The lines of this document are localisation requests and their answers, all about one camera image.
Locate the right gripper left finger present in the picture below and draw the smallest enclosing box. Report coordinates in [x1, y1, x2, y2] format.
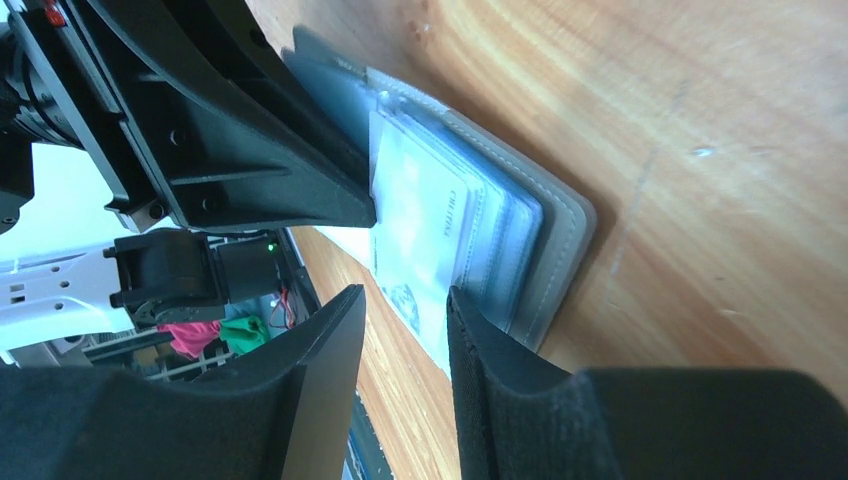
[1, 285, 366, 479]

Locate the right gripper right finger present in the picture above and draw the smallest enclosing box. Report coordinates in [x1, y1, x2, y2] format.
[446, 288, 847, 479]

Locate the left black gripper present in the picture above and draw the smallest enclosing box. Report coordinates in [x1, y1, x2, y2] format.
[1, 1, 376, 233]

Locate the white credit card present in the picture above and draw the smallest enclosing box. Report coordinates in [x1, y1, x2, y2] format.
[319, 112, 469, 372]

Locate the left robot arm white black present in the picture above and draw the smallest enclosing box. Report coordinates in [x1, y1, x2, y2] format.
[1, 1, 376, 350]

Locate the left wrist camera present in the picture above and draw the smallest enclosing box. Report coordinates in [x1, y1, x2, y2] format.
[103, 228, 286, 327]

